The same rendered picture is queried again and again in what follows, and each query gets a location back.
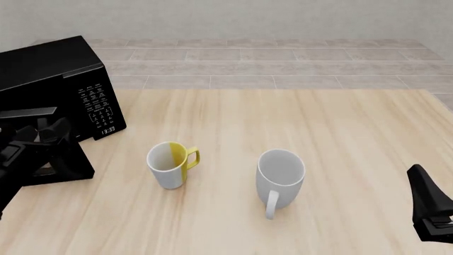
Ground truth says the white and yellow mug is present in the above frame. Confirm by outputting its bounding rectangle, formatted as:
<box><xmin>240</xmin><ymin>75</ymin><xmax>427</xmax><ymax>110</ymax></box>
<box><xmin>146</xmin><ymin>141</ymin><xmax>201</xmax><ymax>191</ymax></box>

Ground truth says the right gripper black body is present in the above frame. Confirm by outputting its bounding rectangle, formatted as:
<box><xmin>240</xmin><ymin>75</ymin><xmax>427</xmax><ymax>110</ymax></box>
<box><xmin>412</xmin><ymin>208</ymin><xmax>453</xmax><ymax>244</ymax></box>

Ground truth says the flat plate on black stalk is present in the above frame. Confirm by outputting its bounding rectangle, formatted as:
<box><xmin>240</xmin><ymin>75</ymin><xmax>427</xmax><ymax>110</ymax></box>
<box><xmin>0</xmin><ymin>106</ymin><xmax>59</xmax><ymax>133</ymax></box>

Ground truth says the black microwave oven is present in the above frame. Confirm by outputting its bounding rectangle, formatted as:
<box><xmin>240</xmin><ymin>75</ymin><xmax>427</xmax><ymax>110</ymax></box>
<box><xmin>0</xmin><ymin>35</ymin><xmax>127</xmax><ymax>142</ymax></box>

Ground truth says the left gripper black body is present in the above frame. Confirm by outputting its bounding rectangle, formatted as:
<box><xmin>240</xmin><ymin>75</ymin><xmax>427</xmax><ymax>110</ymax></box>
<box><xmin>0</xmin><ymin>140</ymin><xmax>54</xmax><ymax>174</ymax></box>

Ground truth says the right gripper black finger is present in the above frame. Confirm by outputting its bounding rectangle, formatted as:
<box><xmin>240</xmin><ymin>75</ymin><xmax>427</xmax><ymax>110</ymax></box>
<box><xmin>406</xmin><ymin>164</ymin><xmax>453</xmax><ymax>219</ymax></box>

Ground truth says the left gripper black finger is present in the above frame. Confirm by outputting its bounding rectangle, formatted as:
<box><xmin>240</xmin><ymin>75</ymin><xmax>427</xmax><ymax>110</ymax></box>
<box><xmin>12</xmin><ymin>125</ymin><xmax>38</xmax><ymax>146</ymax></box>
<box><xmin>47</xmin><ymin>117</ymin><xmax>77</xmax><ymax>145</ymax></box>

